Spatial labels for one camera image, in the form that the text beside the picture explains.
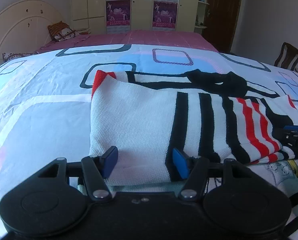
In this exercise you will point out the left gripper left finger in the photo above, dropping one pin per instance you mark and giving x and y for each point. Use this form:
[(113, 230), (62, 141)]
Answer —
[(95, 171)]

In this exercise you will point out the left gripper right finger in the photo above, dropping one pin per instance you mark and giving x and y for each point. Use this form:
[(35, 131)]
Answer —
[(195, 173)]

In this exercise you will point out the striped knit sweater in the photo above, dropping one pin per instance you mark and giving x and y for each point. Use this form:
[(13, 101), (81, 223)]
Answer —
[(148, 116)]

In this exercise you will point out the dark wooden chair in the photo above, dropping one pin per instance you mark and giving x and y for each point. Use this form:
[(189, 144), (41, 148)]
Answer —
[(288, 57)]

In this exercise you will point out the patterned white bed sheet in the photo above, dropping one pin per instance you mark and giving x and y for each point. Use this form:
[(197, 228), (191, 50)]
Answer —
[(45, 110)]

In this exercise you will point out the pink bed sheet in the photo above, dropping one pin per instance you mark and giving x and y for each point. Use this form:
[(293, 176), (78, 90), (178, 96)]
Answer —
[(144, 37)]

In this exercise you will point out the dark brown wooden door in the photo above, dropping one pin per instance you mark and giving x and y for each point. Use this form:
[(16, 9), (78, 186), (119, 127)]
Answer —
[(220, 19)]

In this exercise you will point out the orange patterned pillow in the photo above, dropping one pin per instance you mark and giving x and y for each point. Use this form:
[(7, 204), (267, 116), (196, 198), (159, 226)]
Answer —
[(61, 31)]

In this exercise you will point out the cream corner shelf unit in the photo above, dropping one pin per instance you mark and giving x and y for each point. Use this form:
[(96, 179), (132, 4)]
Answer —
[(202, 6)]

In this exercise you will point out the white patterned pillow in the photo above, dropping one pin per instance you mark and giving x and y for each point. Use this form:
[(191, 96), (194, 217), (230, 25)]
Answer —
[(10, 56)]

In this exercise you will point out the lower right purple poster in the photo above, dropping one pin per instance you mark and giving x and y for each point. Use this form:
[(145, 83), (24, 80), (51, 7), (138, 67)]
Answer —
[(164, 15)]

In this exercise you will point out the purple poster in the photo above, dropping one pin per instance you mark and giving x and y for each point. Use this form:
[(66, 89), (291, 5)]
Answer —
[(117, 13), (164, 15)]

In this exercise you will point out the cream wooden headboard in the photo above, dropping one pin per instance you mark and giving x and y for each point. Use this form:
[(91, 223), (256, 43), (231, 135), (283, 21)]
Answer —
[(23, 26)]

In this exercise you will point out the lower left purple poster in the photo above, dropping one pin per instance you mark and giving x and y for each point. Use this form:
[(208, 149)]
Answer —
[(117, 13)]

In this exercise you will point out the cream built-in wardrobe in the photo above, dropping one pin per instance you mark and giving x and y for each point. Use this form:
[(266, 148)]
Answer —
[(91, 14)]

